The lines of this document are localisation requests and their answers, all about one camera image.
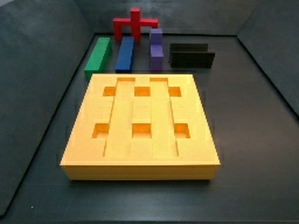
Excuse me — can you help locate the black U-shaped bracket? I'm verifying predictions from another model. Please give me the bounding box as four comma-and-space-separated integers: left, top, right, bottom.
170, 43, 215, 68

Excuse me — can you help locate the purple stepped block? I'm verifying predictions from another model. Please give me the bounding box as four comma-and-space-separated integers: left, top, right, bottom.
150, 28, 165, 72

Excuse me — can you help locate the green rectangular block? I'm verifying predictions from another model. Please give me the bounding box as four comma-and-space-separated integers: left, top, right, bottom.
85, 37, 111, 81

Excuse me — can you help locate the blue rectangular block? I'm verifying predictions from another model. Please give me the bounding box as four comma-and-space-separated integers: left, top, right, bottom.
117, 37, 135, 73

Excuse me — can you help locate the yellow slotted board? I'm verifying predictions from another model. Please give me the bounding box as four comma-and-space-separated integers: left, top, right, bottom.
61, 73, 221, 180

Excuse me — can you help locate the red cross-shaped block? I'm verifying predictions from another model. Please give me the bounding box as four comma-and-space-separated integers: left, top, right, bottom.
113, 8, 159, 41

